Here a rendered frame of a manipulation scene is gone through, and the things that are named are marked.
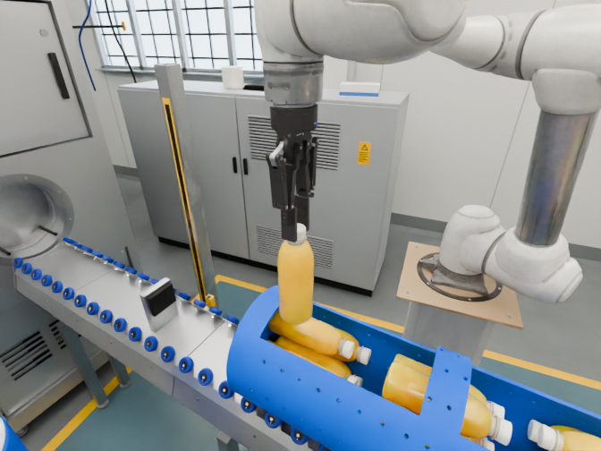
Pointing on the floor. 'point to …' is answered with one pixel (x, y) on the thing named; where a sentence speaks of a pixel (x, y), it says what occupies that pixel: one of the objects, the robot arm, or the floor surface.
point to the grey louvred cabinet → (247, 108)
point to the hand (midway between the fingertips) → (295, 218)
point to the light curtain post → (186, 174)
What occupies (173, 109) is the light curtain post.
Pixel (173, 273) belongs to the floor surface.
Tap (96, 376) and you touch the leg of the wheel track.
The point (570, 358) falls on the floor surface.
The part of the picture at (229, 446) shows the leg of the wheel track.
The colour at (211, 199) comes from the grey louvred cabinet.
